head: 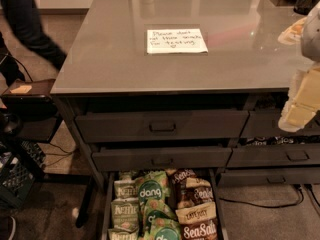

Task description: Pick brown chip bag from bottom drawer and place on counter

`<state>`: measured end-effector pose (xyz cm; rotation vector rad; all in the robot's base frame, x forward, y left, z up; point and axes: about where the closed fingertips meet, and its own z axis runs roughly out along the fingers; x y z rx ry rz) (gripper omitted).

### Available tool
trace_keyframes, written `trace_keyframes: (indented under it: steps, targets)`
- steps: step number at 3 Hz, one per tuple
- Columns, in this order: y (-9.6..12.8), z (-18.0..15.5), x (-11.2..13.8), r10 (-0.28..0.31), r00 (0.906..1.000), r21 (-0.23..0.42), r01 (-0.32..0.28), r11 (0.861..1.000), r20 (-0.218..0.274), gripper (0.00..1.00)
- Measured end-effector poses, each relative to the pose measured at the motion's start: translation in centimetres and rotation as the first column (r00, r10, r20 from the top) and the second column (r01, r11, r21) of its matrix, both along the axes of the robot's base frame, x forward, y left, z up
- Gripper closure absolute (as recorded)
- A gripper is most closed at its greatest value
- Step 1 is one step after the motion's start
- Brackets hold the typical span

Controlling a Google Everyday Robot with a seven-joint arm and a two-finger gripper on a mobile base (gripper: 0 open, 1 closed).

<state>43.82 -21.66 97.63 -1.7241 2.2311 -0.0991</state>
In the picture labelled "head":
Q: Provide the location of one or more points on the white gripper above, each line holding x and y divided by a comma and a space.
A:
312, 37

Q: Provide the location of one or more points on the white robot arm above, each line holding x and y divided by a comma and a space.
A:
306, 33

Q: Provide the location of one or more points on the top right drawer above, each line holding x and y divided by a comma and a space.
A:
265, 124

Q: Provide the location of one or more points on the dark snack bags in drawer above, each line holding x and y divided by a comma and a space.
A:
263, 141

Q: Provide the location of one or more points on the middle right drawer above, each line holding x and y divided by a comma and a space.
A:
275, 156

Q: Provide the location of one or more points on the bottom right drawer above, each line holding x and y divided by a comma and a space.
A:
308, 175

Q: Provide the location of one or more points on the brown sea salt chip bag middle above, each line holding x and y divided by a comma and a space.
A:
192, 192

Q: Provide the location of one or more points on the brown sea salt chip bag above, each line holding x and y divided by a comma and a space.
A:
198, 222
192, 192
179, 176

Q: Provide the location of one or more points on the top left drawer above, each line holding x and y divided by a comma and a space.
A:
161, 125

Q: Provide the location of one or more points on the brown sea salt chip bag back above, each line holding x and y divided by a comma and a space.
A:
179, 176

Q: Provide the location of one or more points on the grey counter cabinet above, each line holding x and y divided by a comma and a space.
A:
108, 69

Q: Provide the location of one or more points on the brown sea salt chip bag front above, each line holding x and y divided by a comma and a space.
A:
198, 222

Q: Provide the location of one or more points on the green dang chip bag back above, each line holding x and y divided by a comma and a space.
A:
154, 185

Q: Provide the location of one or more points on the green dang chip bag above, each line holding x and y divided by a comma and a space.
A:
164, 229
154, 185
156, 209

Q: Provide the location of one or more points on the middle left drawer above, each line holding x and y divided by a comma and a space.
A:
161, 158

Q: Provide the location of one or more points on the green dang chip bag middle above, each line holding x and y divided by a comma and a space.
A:
156, 209

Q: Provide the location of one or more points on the green dang chip bag front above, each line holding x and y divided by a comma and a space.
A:
164, 229

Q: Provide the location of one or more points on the open bottom left drawer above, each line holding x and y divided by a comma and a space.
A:
171, 201

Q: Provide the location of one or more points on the green kettle chip bag back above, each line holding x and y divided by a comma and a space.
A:
125, 186

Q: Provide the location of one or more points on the green kettle chip bag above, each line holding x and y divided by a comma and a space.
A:
125, 213
125, 186
115, 234

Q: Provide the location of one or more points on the green kettle chip bag middle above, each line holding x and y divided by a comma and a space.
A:
125, 213

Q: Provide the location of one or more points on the green kettle chip bag front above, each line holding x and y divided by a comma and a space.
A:
115, 234

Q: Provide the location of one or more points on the handwritten white paper note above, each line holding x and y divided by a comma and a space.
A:
175, 41

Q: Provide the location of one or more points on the dark side table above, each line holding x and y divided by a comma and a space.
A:
36, 114

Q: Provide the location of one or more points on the black plastic crate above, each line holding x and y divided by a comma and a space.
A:
15, 180

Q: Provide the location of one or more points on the person in dark trousers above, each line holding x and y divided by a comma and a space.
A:
24, 21

